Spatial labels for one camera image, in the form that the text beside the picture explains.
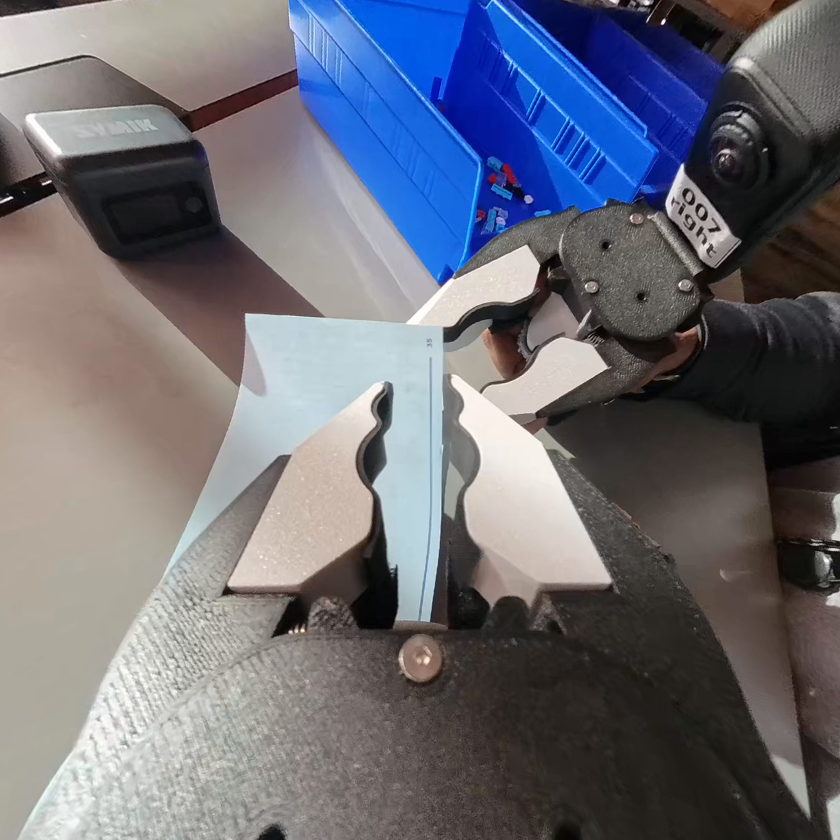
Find loose toy pieces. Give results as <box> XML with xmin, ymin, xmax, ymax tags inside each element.
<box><xmin>474</xmin><ymin>154</ymin><xmax>555</xmax><ymax>237</ymax></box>

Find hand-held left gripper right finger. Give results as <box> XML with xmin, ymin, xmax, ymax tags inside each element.
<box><xmin>443</xmin><ymin>373</ymin><xmax>615</xmax><ymax>626</ymax></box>

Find blue plastic bin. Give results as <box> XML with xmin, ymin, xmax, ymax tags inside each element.
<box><xmin>525</xmin><ymin>0</ymin><xmax>726</xmax><ymax>198</ymax></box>
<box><xmin>289</xmin><ymin>0</ymin><xmax>660</xmax><ymax>286</ymax></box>

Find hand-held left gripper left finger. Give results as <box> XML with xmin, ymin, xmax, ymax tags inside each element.
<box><xmin>226</xmin><ymin>381</ymin><xmax>399</xmax><ymax>626</ymax></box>

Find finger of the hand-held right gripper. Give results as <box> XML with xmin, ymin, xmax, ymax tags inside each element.
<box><xmin>407</xmin><ymin>243</ymin><xmax>547</xmax><ymax>353</ymax></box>
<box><xmin>481</xmin><ymin>338</ymin><xmax>619</xmax><ymax>431</ymax></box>

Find toy brick instruction booklet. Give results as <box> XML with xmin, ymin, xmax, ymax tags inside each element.
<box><xmin>164</xmin><ymin>314</ymin><xmax>454</xmax><ymax>624</ymax></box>

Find black box device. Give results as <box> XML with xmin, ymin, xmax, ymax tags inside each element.
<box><xmin>23</xmin><ymin>105</ymin><xmax>222</xmax><ymax>260</ymax></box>

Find person's right hand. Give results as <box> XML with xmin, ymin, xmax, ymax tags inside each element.
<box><xmin>482</xmin><ymin>320</ymin><xmax>534</xmax><ymax>388</ymax></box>

